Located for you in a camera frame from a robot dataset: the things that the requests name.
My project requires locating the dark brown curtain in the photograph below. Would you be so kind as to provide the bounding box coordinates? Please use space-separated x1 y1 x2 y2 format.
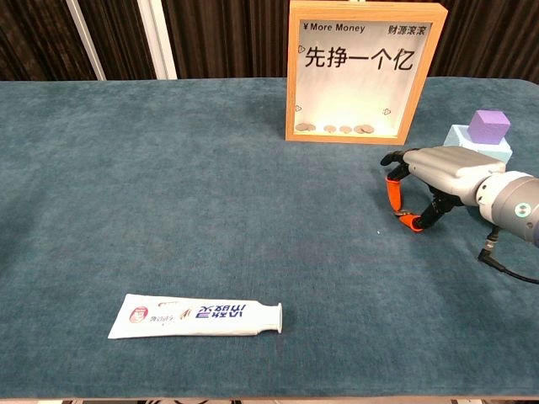
0 0 539 83

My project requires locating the purple foam cube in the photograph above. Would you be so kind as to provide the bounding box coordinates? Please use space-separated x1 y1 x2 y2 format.
467 109 512 146

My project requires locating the wooden framed money box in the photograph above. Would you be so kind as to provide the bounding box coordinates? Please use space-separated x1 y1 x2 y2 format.
285 0 449 146

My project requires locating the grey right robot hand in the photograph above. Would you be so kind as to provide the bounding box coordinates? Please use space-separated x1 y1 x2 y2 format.
380 145 507 233

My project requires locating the wide white pole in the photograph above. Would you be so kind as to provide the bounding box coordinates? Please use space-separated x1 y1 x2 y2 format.
137 0 179 81

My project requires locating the white toothpaste tube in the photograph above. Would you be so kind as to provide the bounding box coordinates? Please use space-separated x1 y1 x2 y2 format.
107 293 284 340

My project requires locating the teal velvet tablecloth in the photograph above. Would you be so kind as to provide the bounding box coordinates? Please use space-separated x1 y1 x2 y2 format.
0 77 539 400

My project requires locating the thin white pole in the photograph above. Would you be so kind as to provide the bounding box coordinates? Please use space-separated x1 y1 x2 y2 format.
66 0 107 82

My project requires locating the black cable with plug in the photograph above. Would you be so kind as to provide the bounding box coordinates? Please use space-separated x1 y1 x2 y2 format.
478 226 539 284

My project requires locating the light blue foam cube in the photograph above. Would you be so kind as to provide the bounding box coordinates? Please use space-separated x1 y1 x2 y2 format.
444 124 514 163

